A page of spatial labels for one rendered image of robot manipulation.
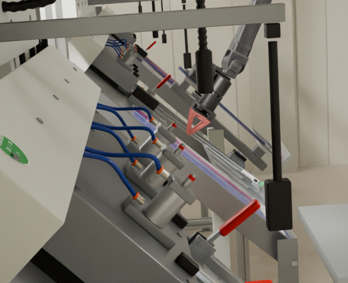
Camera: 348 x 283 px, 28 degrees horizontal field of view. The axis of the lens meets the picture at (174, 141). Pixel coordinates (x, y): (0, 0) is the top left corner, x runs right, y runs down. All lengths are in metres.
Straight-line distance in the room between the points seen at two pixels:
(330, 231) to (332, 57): 3.04
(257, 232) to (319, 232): 0.50
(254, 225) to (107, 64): 0.60
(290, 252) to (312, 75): 3.49
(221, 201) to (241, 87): 3.41
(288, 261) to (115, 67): 0.70
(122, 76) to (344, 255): 0.80
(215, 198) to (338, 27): 3.55
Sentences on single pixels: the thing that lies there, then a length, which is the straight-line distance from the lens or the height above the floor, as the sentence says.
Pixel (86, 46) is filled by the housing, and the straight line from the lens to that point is 1.80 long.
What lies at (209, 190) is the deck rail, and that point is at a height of 0.89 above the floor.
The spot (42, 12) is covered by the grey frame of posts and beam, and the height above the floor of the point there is 1.33.
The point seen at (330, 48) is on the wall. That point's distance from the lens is 5.13.
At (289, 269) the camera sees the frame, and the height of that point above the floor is 0.68.
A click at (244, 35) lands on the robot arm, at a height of 1.21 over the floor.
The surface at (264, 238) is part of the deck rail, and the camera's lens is 1.74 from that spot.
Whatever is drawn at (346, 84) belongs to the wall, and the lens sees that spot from 5.19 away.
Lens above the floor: 1.37
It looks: 13 degrees down
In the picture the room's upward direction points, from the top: 4 degrees counter-clockwise
